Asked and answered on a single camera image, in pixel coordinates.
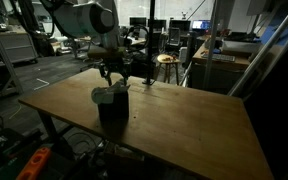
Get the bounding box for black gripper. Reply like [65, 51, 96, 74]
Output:
[98, 58, 131, 88]

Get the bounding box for white towel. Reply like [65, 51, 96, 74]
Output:
[90, 78, 131, 105]

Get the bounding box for black mesh basket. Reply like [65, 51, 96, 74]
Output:
[97, 89, 131, 122]

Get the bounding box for light wooden desk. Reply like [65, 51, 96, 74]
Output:
[128, 37, 147, 47]

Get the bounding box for black vertical pole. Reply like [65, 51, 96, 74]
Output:
[141, 0, 157, 86]

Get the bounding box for round wooden stool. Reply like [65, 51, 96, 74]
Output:
[156, 53, 182, 86]

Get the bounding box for black office chair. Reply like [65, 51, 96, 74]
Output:
[154, 29, 170, 56]

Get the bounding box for black computer monitor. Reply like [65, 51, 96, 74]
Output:
[129, 17, 147, 28]
[155, 19, 168, 32]
[169, 19, 192, 33]

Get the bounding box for white computer case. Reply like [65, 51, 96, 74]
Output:
[178, 46, 189, 64]

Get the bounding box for grey mesh office chair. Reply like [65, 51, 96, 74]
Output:
[168, 27, 182, 48]

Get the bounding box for black table leg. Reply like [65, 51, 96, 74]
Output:
[37, 111, 62, 148]

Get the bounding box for monitor with blue screen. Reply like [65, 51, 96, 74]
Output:
[191, 19, 212, 31]

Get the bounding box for wooden workbench with drawers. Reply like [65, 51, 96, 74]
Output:
[188, 43, 252, 95]

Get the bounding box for white keyboard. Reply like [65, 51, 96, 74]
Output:
[200, 53, 237, 63]

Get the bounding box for grey cabinet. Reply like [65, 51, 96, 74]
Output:
[0, 31, 39, 64]

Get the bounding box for black equipment case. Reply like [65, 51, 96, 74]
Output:
[0, 128, 42, 158]

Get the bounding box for dark green case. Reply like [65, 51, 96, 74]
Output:
[0, 156, 22, 180]

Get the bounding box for silver metal tripod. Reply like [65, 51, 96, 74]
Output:
[180, 0, 288, 98]

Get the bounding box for blue panel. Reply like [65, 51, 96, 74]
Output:
[259, 9, 288, 46]

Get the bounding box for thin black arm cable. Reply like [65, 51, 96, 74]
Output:
[123, 24, 151, 52]

